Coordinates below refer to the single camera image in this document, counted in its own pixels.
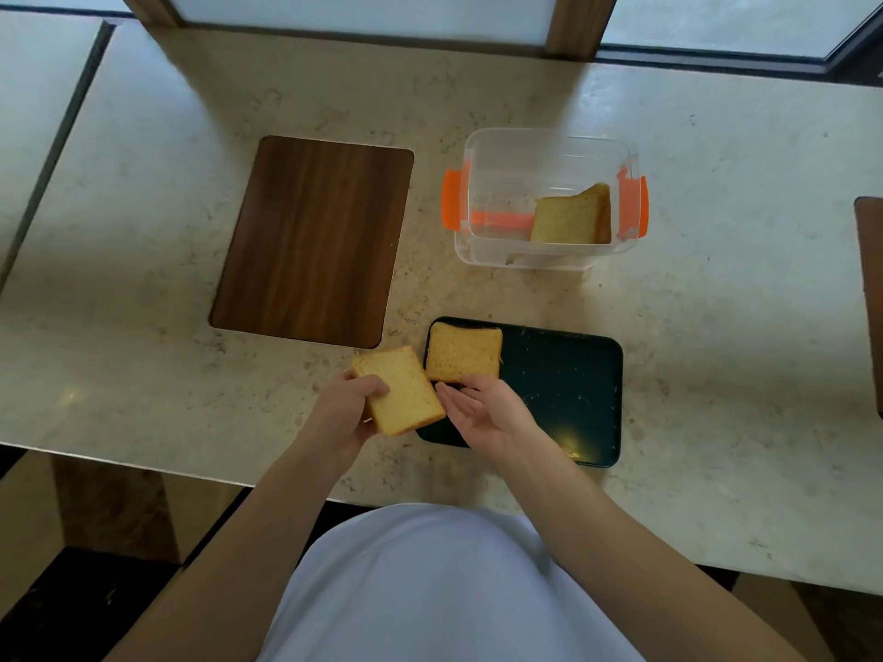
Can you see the person's left hand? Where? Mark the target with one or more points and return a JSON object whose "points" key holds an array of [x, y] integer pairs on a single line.
{"points": [[345, 420]]}

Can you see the person's right hand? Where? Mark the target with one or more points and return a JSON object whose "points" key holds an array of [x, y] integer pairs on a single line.
{"points": [[493, 420]]}

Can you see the black rectangular tray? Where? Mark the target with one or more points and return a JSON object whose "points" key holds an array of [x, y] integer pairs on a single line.
{"points": [[566, 386]]}

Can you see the clear container with orange clips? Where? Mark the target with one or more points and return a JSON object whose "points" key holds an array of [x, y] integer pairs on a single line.
{"points": [[538, 158]]}

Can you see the person's left forearm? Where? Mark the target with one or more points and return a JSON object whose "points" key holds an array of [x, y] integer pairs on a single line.
{"points": [[241, 565]]}

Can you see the person's right forearm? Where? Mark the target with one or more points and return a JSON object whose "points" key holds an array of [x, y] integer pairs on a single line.
{"points": [[621, 565]]}

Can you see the white shirt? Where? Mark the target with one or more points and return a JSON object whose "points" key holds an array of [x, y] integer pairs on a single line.
{"points": [[428, 586]]}

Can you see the brown wooden placemat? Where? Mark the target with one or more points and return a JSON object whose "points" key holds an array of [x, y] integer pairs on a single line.
{"points": [[310, 241], [870, 303]]}

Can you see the white frosted glass panel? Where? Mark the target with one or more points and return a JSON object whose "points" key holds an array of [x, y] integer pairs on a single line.
{"points": [[359, 13]]}

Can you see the wooden window post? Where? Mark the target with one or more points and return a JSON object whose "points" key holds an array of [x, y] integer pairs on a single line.
{"points": [[148, 6], [579, 23]]}

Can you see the black window frame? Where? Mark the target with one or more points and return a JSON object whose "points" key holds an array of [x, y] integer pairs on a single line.
{"points": [[105, 41], [690, 61]]}

